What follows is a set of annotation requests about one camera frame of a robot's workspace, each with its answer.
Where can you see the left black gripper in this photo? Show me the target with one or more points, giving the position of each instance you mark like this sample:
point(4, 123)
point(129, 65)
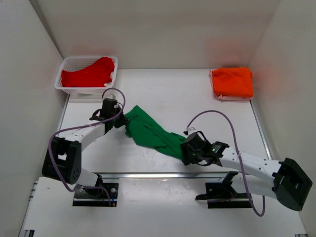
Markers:
point(123, 121)

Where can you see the aluminium rail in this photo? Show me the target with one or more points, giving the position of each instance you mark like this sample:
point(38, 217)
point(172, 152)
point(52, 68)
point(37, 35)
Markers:
point(163, 175)

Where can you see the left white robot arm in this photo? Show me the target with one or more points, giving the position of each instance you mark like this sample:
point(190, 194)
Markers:
point(67, 152)

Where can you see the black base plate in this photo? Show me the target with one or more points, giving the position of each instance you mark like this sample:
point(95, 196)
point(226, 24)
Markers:
point(223, 196)
point(97, 198)

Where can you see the red t shirt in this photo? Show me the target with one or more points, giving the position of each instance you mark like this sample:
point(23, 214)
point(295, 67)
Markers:
point(96, 75)

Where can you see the green t shirt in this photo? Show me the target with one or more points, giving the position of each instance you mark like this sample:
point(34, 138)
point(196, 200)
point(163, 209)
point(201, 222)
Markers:
point(146, 132)

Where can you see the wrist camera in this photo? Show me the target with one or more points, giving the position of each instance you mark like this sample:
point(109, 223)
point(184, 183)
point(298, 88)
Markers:
point(189, 130)
point(111, 96)

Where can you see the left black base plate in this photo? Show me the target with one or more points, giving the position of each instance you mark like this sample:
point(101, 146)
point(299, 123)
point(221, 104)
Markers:
point(97, 198)

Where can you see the white plastic basket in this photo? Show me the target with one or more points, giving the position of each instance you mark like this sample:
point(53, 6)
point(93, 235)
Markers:
point(76, 63)

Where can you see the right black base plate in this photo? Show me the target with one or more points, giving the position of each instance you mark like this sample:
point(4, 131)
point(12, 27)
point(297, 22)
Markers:
point(223, 196)

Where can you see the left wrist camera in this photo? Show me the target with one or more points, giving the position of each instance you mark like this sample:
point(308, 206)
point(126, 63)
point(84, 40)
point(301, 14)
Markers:
point(111, 96)

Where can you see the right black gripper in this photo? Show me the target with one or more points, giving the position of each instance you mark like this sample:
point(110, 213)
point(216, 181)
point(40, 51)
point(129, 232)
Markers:
point(187, 158)

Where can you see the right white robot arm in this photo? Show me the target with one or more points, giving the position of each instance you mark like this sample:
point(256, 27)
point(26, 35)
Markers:
point(284, 180)

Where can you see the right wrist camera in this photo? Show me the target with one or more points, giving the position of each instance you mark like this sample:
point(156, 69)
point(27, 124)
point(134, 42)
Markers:
point(189, 130)

